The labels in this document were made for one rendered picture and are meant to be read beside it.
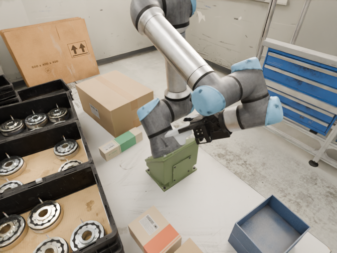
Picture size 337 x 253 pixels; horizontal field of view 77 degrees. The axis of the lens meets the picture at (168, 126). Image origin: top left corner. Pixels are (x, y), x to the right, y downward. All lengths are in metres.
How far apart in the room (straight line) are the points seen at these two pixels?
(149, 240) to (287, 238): 0.48
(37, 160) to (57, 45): 2.60
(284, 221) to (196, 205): 0.33
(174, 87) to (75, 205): 0.59
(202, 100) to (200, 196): 0.58
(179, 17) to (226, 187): 0.74
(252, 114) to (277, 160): 1.69
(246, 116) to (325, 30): 2.35
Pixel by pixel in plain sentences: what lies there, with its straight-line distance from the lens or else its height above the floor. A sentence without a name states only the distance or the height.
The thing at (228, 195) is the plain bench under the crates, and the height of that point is 0.70.
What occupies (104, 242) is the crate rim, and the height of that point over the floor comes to 0.92.
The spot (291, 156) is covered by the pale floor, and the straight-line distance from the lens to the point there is 2.40.
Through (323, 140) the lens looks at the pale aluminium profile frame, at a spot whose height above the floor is 0.29.
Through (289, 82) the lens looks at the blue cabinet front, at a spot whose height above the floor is 0.65.
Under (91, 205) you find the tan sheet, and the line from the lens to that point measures 0.87.
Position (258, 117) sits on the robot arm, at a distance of 0.62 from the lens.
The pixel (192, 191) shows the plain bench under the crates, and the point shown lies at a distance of 1.01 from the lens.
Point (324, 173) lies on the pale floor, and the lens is 2.40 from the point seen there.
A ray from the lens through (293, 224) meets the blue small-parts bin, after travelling 0.94.
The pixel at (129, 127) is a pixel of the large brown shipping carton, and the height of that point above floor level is 0.73.
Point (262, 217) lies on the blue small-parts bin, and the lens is 0.93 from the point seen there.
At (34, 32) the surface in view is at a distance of 3.48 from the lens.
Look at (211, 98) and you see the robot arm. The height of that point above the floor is 1.28.
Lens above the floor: 1.54
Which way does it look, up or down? 40 degrees down
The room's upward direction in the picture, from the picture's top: straight up
